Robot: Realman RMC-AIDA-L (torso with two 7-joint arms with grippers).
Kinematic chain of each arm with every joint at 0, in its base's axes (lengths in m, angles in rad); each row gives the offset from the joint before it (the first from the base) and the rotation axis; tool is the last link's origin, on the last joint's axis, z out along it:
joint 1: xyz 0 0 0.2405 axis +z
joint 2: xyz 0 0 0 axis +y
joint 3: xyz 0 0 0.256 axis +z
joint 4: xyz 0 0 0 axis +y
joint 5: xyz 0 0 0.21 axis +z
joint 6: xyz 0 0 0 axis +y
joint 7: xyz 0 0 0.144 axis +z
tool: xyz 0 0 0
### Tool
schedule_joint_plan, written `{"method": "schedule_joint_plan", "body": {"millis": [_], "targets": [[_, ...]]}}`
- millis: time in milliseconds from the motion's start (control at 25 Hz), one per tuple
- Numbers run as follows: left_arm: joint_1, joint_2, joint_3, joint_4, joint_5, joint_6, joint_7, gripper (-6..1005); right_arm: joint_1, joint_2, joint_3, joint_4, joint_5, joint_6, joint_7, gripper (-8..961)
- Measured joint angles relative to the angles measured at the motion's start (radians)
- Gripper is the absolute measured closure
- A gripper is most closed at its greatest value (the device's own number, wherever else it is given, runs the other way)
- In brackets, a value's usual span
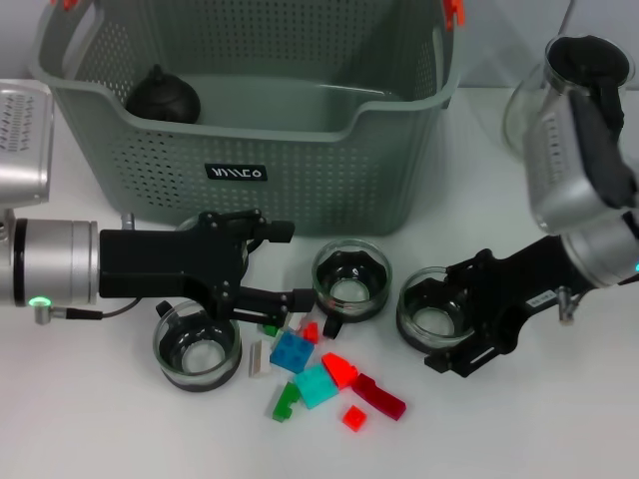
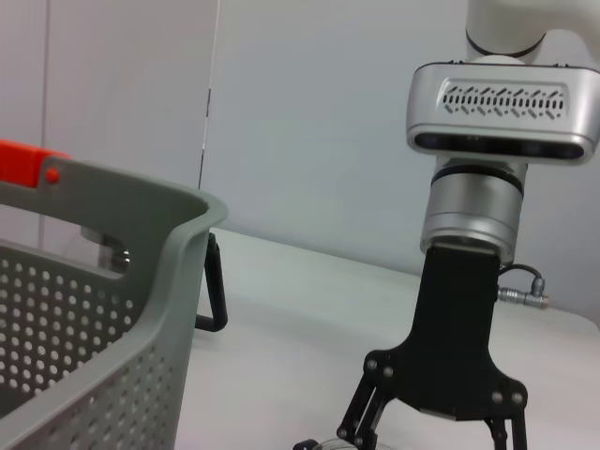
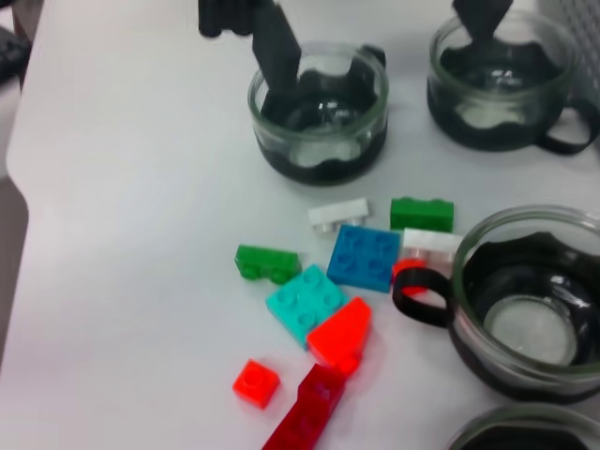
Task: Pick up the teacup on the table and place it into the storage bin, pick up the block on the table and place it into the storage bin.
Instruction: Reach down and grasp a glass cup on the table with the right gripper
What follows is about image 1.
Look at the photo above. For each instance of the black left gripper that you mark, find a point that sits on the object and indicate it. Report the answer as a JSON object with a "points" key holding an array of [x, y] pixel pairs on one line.
{"points": [[150, 259]]}

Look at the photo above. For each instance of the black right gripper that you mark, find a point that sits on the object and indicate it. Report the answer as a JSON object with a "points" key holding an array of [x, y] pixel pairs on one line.
{"points": [[519, 279]]}

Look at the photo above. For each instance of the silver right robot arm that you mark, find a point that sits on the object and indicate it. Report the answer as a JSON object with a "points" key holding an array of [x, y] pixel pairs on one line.
{"points": [[559, 174]]}

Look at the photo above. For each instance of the grey-green perforated storage bin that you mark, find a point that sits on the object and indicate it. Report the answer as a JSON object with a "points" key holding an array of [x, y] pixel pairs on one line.
{"points": [[324, 164]]}

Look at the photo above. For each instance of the orange bin rim piece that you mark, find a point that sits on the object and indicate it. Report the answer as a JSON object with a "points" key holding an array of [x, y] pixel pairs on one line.
{"points": [[455, 12]]}

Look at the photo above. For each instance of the white toy brick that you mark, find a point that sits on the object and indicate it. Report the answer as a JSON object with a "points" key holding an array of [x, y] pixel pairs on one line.
{"points": [[295, 322], [258, 359]]}

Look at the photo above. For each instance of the green toy brick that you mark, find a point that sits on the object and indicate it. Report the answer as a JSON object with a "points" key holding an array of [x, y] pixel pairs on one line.
{"points": [[285, 403], [271, 330]]}

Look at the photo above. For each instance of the small red toy brick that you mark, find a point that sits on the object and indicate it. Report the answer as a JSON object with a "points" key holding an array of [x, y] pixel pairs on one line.
{"points": [[311, 333]]}

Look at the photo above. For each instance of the blue toy brick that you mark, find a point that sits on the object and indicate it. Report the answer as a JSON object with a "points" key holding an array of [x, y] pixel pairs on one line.
{"points": [[292, 353]]}

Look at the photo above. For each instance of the dark red toy brick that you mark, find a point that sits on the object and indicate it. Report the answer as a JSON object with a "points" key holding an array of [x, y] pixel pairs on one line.
{"points": [[379, 396]]}

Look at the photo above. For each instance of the red sloped toy brick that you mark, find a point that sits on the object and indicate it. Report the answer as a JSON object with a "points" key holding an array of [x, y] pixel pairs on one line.
{"points": [[339, 370]]}

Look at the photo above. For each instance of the cyan toy brick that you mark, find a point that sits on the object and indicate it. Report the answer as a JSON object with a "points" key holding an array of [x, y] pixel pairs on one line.
{"points": [[316, 386]]}

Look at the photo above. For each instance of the red square toy brick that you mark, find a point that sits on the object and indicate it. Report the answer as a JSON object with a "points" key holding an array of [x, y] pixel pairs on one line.
{"points": [[355, 418]]}

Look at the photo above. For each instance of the black round teapot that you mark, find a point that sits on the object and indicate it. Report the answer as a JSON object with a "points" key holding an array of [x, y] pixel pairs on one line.
{"points": [[165, 102]]}

